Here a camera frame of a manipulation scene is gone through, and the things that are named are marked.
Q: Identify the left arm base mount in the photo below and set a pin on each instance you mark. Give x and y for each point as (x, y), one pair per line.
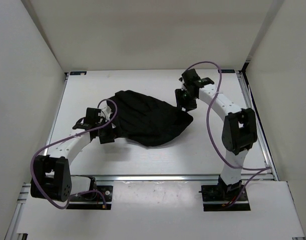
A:
(93, 200)

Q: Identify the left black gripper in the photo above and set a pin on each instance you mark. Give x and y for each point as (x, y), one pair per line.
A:
(109, 138)

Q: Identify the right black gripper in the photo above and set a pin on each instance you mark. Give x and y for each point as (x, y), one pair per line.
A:
(180, 102)

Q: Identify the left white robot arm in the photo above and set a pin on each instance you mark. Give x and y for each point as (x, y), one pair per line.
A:
(51, 176)

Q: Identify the black skirt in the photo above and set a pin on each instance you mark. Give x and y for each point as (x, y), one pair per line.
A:
(148, 120)

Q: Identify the right blue corner label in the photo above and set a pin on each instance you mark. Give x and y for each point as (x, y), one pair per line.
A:
(227, 71)

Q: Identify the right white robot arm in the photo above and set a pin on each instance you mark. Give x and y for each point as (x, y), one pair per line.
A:
(239, 131)

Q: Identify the left blue corner label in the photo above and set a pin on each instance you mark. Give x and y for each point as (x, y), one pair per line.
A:
(78, 73)

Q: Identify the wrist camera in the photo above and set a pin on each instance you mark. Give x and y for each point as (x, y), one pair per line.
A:
(93, 115)
(189, 76)

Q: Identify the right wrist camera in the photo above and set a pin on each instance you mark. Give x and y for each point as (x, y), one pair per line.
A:
(189, 76)

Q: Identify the blue corner label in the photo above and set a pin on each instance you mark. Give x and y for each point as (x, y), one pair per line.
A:
(78, 73)
(227, 71)

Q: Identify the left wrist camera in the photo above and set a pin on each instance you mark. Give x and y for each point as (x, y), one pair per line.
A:
(93, 115)

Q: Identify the white front cover panel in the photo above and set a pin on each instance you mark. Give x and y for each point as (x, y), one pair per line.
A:
(168, 210)

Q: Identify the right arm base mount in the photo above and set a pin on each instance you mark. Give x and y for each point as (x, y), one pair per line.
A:
(214, 199)

